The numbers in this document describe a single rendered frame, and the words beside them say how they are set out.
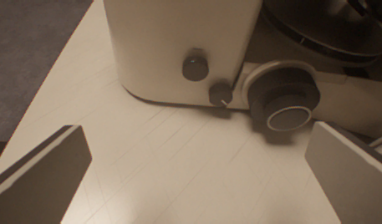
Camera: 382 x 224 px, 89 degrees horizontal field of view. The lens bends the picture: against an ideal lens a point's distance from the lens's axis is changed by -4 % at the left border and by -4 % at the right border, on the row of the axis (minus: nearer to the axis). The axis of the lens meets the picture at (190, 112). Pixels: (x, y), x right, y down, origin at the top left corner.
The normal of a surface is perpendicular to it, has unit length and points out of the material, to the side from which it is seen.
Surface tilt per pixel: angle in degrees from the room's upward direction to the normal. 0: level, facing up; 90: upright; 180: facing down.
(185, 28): 90
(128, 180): 0
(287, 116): 90
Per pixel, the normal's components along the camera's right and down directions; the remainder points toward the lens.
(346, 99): -0.32, 0.73
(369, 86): 0.07, 0.21
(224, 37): 0.00, 0.81
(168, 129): 0.14, -0.59
